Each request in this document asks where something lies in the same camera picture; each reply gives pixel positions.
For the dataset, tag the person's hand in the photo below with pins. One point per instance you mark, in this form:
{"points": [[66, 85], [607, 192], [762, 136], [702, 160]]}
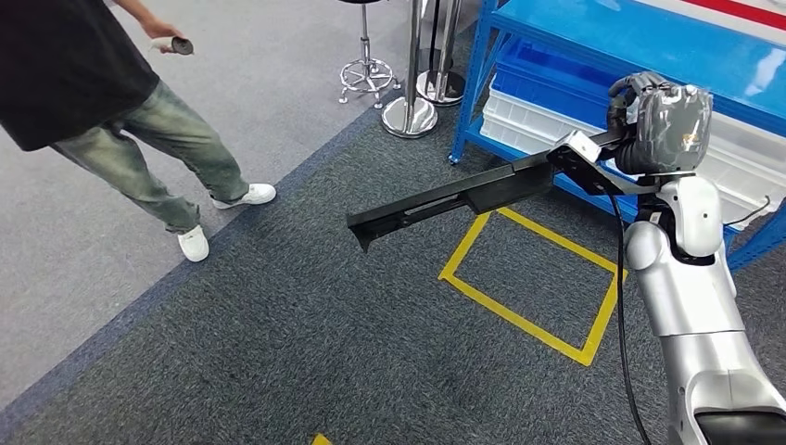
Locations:
{"points": [[159, 29]]}

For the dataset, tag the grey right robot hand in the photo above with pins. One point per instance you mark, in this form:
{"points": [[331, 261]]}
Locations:
{"points": [[669, 129]]}

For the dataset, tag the long black plastic part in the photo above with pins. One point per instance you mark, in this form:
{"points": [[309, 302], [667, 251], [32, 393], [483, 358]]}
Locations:
{"points": [[491, 184]]}

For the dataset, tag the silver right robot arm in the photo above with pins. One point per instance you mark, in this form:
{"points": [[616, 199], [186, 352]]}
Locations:
{"points": [[688, 295]]}

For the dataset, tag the blue metal shelf rack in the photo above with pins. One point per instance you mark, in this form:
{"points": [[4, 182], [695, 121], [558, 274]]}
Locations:
{"points": [[645, 43]]}

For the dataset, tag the person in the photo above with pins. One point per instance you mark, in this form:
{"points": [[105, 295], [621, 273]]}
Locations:
{"points": [[67, 67]]}

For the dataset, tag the blue plastic crate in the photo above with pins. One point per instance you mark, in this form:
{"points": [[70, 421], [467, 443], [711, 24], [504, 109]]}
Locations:
{"points": [[552, 73]]}

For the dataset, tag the white panel with red stripe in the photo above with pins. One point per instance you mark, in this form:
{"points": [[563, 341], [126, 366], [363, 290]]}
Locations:
{"points": [[737, 9]]}

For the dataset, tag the white plastic crate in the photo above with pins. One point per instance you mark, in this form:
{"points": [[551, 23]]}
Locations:
{"points": [[522, 107], [509, 138]]}

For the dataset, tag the chrome stool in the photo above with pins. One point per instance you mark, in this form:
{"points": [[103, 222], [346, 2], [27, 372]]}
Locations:
{"points": [[367, 73]]}

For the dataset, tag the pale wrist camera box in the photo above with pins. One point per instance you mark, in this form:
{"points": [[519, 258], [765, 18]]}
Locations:
{"points": [[578, 145]]}

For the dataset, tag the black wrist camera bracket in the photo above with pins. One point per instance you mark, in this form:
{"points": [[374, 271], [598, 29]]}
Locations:
{"points": [[583, 175]]}

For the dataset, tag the chrome stanchion post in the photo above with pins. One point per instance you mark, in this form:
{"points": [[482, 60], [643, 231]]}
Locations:
{"points": [[410, 113], [443, 86]]}

